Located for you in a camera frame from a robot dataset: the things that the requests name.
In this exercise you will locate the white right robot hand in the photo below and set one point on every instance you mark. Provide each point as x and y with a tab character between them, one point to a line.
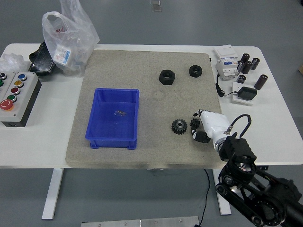
214	124

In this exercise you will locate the small black gear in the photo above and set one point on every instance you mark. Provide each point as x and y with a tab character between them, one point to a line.
194	123

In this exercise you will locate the large black gear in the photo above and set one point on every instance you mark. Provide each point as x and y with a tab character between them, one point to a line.
176	128

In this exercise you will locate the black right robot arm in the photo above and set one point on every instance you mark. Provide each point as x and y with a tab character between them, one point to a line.
239	146

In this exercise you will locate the small black hex nut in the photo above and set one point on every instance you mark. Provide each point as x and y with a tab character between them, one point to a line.
195	72

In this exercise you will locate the large black hex nut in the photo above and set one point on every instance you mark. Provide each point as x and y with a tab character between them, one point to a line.
166	79

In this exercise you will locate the brown cardboard box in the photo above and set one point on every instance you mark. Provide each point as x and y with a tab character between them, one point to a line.
300	69

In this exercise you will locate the blue plastic box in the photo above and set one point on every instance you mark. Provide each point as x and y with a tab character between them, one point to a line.
111	123

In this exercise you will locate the white blue-labelled small box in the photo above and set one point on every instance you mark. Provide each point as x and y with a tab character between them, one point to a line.
62	54

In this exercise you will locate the grey five-button control box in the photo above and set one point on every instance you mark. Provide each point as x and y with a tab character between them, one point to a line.
21	104

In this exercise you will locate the white square block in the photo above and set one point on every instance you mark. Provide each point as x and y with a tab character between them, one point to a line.
239	100

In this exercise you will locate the black power adapter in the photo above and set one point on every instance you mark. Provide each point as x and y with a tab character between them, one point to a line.
247	93

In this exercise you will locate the black cylindrical capacitor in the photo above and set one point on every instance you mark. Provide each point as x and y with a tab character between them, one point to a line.
261	82
240	66
245	58
241	79
246	67
255	63

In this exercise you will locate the white circuit breaker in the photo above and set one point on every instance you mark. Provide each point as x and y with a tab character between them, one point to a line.
226	71

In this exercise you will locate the grey-brown mat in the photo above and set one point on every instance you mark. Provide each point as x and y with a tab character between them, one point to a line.
151	146

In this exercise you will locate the white table leg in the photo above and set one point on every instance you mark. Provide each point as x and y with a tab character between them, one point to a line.
53	194
224	209

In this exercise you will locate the small bag of screws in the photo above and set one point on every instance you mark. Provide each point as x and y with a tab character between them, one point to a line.
119	113

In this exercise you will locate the silver metal plate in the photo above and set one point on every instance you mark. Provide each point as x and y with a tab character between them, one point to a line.
139	222

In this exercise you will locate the floor outlet cover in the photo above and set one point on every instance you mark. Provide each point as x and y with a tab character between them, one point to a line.
156	9

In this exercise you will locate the translucent plastic bag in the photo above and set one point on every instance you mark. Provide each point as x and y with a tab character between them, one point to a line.
71	35

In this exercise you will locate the black flat case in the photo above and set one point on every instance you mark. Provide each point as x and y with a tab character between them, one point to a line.
40	62

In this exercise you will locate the crumpled clear plastic wrap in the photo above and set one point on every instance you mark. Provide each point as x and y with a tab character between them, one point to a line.
10	60

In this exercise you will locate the white switch panel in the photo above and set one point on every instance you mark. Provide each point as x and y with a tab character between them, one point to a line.
225	51

